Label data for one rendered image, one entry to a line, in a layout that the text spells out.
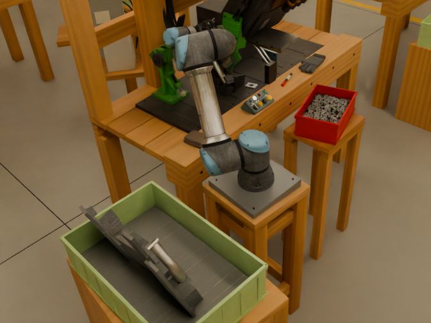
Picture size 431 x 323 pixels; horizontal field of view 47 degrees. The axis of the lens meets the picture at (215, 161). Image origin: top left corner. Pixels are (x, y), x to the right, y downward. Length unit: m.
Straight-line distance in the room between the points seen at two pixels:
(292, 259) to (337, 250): 0.68
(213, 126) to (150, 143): 0.53
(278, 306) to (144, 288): 0.46
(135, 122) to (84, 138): 1.58
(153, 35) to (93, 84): 0.41
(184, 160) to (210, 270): 0.57
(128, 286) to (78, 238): 0.27
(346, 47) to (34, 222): 2.21
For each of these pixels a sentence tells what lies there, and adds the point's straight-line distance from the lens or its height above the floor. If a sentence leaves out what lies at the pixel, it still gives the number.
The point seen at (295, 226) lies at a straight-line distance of 2.19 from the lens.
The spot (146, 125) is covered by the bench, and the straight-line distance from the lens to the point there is 2.44.
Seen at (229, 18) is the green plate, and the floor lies 1.25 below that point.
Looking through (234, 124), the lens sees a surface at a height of 0.90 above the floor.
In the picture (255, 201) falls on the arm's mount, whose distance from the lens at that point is 1.97.
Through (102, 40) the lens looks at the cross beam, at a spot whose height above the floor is 1.22.
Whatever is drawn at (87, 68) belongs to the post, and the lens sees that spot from 2.39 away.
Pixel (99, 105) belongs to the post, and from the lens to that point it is 2.50.
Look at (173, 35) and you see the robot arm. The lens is 2.25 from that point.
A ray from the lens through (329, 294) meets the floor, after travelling 2.80.
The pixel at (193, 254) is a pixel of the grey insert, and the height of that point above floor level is 0.85.
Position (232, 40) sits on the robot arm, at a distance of 1.92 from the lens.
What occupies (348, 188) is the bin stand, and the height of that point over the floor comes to 0.35.
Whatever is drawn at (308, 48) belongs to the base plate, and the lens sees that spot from 3.02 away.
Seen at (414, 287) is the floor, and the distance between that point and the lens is 2.92.
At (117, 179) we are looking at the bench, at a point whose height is 0.49.
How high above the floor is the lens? 2.24
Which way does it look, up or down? 39 degrees down
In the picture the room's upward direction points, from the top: 4 degrees counter-clockwise
